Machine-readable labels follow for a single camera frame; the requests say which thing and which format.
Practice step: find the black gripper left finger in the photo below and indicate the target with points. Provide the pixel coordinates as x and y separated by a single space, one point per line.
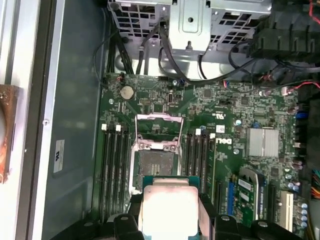
125 227

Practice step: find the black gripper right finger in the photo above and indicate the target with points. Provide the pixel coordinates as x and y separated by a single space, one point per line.
225 228

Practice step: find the silver CPU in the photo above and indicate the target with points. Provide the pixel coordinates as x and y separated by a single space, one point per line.
170 207

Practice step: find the metal socket cover frame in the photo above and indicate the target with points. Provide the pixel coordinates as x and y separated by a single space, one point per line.
160 117

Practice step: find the black expansion slot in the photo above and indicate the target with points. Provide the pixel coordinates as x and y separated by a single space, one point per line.
219 197
271 200

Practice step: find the black graphics card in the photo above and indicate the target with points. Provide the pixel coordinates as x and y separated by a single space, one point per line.
246 197

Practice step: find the white expansion slot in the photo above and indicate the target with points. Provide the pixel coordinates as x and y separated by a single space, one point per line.
287 211

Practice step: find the silver finned chipset heatsink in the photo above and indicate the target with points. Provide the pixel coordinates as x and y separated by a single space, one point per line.
262 142

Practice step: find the white case sticker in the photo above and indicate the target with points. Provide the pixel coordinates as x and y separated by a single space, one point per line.
59 156

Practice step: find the green motherboard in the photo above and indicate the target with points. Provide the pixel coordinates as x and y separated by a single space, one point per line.
225 117

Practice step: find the silver coin battery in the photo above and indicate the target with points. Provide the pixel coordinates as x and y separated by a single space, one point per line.
127 93

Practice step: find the black and grey PC case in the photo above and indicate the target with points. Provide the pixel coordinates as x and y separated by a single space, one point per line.
75 100

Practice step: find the silver metal drive cage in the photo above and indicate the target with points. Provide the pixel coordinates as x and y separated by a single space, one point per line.
192 25

